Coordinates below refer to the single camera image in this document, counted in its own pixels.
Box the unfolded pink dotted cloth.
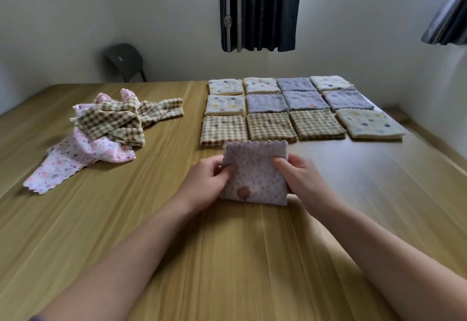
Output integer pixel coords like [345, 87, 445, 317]
[23, 88, 136, 195]

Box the person's left hand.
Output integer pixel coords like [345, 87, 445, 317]
[180, 155, 238, 216]

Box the lilac dotted cloth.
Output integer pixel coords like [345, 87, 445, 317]
[218, 140, 289, 207]

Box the folded grey cloth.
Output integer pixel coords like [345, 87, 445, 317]
[277, 77, 317, 92]
[246, 93, 289, 114]
[322, 89, 375, 111]
[282, 90, 331, 111]

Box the person's right forearm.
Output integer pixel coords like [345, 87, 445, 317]
[297, 195, 467, 321]

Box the dark striped curtain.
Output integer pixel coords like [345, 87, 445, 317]
[421, 0, 467, 46]
[218, 0, 304, 53]

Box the folded checked cloth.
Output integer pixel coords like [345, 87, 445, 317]
[200, 115, 249, 147]
[247, 112, 298, 143]
[289, 109, 347, 140]

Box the unfolded checked cloth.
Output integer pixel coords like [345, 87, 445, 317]
[73, 96, 146, 148]
[137, 98, 184, 128]

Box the folded white dotted cloth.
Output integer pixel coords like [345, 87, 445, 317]
[205, 94, 246, 117]
[310, 75, 355, 92]
[336, 109, 406, 140]
[208, 79, 244, 96]
[243, 77, 281, 95]

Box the dark plastic chair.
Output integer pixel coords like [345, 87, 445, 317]
[107, 43, 148, 83]

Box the person's right hand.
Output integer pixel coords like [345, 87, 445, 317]
[272, 153, 341, 219]

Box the person's left forearm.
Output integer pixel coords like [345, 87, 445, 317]
[29, 195, 199, 321]

